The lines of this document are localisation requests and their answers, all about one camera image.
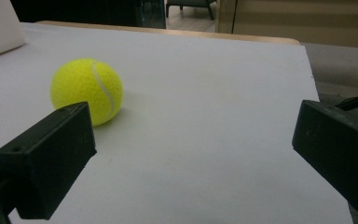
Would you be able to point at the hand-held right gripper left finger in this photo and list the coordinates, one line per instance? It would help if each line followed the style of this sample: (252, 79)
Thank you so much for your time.
(46, 161)

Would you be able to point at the dark chair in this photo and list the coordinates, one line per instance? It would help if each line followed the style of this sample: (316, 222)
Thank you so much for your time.
(191, 6)

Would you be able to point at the dark glass panel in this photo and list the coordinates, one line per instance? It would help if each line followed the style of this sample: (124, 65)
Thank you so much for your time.
(90, 11)

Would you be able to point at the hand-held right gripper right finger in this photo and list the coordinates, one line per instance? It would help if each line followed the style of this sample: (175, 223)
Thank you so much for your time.
(338, 146)

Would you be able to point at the yellow tennis ball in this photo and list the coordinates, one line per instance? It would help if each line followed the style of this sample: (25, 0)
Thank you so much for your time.
(84, 88)

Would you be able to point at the beige cabinet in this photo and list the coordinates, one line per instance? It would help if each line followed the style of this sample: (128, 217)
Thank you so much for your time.
(295, 20)

